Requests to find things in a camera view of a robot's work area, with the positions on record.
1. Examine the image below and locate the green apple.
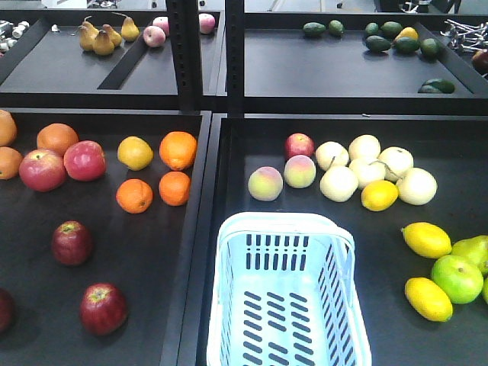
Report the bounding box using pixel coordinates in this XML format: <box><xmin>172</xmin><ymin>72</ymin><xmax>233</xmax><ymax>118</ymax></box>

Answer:
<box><xmin>431</xmin><ymin>255</ymin><xmax>484</xmax><ymax>304</ymax></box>

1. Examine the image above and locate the orange far left lower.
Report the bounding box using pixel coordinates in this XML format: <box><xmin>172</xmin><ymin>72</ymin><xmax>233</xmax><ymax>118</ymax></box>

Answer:
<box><xmin>0</xmin><ymin>146</ymin><xmax>24</xmax><ymax>180</ymax></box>

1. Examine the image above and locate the orange far left upper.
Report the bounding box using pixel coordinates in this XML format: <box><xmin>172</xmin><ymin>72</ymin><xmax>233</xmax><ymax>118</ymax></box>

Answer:
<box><xmin>0</xmin><ymin>110</ymin><xmax>18</xmax><ymax>146</ymax></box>

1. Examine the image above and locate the small orange left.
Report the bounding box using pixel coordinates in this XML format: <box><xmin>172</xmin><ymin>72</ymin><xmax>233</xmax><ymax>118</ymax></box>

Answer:
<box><xmin>116</xmin><ymin>178</ymin><xmax>153</xmax><ymax>214</ymax></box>

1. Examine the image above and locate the yellow lemon upper right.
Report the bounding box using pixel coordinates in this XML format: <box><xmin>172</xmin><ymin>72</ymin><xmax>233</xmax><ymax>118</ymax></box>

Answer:
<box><xmin>401</xmin><ymin>222</ymin><xmax>452</xmax><ymax>259</ymax></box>

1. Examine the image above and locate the dark red apple middle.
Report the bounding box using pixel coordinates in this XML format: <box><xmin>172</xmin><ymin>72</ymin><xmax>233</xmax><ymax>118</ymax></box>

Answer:
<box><xmin>51</xmin><ymin>220</ymin><xmax>94</xmax><ymax>266</ymax></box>

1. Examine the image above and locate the yellow orange fruit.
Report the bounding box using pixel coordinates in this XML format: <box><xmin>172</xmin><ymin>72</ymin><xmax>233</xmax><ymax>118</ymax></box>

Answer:
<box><xmin>117</xmin><ymin>136</ymin><xmax>154</xmax><ymax>171</ymax></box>

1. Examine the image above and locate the dark red apple left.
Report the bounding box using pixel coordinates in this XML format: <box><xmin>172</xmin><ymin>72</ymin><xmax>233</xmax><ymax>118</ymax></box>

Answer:
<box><xmin>0</xmin><ymin>288</ymin><xmax>16</xmax><ymax>333</ymax></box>

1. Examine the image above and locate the light blue plastic basket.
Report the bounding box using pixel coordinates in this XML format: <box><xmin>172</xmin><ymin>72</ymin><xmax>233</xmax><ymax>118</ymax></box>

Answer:
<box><xmin>206</xmin><ymin>212</ymin><xmax>372</xmax><ymax>365</ymax></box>

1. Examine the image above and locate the dark red apple front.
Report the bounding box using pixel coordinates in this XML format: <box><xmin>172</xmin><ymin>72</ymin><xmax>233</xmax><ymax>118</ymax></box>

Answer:
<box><xmin>79</xmin><ymin>283</ymin><xmax>129</xmax><ymax>336</ymax></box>

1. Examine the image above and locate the dark red apple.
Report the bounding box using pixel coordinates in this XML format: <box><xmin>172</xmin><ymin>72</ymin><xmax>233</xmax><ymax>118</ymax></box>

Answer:
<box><xmin>79</xmin><ymin>283</ymin><xmax>129</xmax><ymax>336</ymax></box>
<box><xmin>51</xmin><ymin>220</ymin><xmax>94</xmax><ymax>266</ymax></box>
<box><xmin>0</xmin><ymin>288</ymin><xmax>16</xmax><ymax>333</ymax></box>

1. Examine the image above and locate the yellow lemon by melons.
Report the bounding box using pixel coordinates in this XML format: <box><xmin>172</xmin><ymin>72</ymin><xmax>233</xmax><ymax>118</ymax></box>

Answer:
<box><xmin>361</xmin><ymin>180</ymin><xmax>399</xmax><ymax>212</ymax></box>

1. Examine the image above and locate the green pear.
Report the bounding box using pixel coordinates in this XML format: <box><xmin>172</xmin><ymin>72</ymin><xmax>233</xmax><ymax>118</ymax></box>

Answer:
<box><xmin>451</xmin><ymin>235</ymin><xmax>487</xmax><ymax>276</ymax></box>

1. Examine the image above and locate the small orange right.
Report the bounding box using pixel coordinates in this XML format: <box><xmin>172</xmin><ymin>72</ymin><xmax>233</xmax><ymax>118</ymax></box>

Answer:
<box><xmin>159</xmin><ymin>171</ymin><xmax>191</xmax><ymax>207</ymax></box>

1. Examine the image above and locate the small orange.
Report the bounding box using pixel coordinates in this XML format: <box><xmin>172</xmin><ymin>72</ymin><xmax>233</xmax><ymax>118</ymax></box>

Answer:
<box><xmin>116</xmin><ymin>178</ymin><xmax>153</xmax><ymax>214</ymax></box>
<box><xmin>159</xmin><ymin>171</ymin><xmax>191</xmax><ymax>207</ymax></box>

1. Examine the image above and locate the pink red apple left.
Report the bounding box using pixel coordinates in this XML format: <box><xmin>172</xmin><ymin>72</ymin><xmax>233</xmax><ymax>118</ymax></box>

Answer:
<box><xmin>18</xmin><ymin>149</ymin><xmax>67</xmax><ymax>192</ymax></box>

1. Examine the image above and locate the peach right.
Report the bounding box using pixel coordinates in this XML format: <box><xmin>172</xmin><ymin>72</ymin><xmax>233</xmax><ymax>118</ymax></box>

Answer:
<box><xmin>284</xmin><ymin>155</ymin><xmax>316</xmax><ymax>188</ymax></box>

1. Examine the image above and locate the red apple right bin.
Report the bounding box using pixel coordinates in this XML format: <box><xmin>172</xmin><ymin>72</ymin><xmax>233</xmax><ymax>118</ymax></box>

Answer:
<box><xmin>284</xmin><ymin>133</ymin><xmax>315</xmax><ymax>160</ymax></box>

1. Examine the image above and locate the large orange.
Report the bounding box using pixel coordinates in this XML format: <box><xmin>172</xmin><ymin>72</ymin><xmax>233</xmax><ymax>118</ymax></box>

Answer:
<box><xmin>159</xmin><ymin>131</ymin><xmax>197</xmax><ymax>171</ymax></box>

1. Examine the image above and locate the peach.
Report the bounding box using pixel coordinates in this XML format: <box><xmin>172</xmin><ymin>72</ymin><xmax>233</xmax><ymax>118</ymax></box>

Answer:
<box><xmin>247</xmin><ymin>166</ymin><xmax>284</xmax><ymax>201</ymax></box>
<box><xmin>284</xmin><ymin>155</ymin><xmax>316</xmax><ymax>188</ymax></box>

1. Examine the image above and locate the orange behind apples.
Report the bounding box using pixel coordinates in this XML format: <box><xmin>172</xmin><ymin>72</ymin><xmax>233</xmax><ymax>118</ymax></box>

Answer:
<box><xmin>37</xmin><ymin>123</ymin><xmax>79</xmax><ymax>156</ymax></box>

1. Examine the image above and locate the black wooden produce stand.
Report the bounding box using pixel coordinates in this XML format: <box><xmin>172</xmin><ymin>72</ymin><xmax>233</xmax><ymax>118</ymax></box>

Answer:
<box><xmin>1</xmin><ymin>10</ymin><xmax>487</xmax><ymax>365</ymax></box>

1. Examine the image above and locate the yellow lemon lower right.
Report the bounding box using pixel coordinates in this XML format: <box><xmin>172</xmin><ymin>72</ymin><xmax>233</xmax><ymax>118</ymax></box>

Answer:
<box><xmin>404</xmin><ymin>277</ymin><xmax>454</xmax><ymax>323</ymax></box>

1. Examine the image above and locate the red apple right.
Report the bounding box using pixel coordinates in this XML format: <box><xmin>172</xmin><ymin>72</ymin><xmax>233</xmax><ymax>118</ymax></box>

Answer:
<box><xmin>63</xmin><ymin>140</ymin><xmax>107</xmax><ymax>181</ymax></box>

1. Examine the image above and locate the peach left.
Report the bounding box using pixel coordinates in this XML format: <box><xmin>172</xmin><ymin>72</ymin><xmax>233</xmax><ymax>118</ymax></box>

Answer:
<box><xmin>247</xmin><ymin>166</ymin><xmax>284</xmax><ymax>201</ymax></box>

